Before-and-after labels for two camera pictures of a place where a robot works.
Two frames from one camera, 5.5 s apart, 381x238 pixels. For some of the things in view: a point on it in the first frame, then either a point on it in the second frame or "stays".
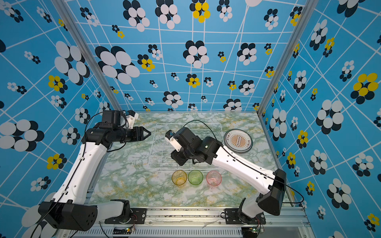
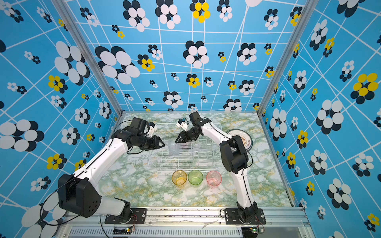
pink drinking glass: [214, 178] stays
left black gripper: [138, 135] to [155, 143]
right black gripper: [176, 156] to [184, 136]
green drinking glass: [195, 177] stays
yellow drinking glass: [179, 177] stays
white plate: [238, 141] stays
